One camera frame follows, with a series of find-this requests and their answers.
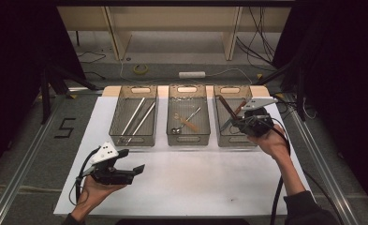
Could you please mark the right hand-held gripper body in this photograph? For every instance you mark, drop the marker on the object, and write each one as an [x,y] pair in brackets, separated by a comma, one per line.
[256,123]

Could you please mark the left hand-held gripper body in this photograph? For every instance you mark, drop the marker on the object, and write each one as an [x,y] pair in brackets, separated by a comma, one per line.
[110,175]

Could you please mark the clear grey plastic bin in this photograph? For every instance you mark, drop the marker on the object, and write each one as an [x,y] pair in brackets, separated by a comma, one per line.
[116,125]
[238,142]
[188,103]

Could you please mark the white chopstick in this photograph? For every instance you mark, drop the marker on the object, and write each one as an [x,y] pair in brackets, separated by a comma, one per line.
[134,114]

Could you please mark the metal spoon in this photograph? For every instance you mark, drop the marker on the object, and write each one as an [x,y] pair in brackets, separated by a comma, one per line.
[194,113]

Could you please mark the person's right hand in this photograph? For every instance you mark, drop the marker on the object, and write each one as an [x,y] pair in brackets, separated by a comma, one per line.
[272,143]

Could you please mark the person's left hand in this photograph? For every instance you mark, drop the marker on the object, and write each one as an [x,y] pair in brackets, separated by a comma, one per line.
[92,195]

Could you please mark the black metal stand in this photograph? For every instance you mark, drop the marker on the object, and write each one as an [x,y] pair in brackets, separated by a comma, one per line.
[45,100]
[301,109]

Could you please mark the white power strip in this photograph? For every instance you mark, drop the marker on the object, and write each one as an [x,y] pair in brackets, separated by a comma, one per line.
[192,75]

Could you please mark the short silver bar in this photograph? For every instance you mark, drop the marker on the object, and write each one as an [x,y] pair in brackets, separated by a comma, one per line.
[81,90]

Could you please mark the yellow tape roll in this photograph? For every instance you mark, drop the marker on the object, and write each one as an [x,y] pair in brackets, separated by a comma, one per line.
[135,69]

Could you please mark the black curtain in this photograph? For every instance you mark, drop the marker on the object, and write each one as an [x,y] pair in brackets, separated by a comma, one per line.
[344,78]
[10,62]

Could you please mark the beige wooden desk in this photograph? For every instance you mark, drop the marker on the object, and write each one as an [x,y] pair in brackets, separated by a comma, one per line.
[172,18]

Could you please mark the aluminium floor rail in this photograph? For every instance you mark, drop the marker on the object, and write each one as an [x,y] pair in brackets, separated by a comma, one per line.
[327,175]
[19,175]

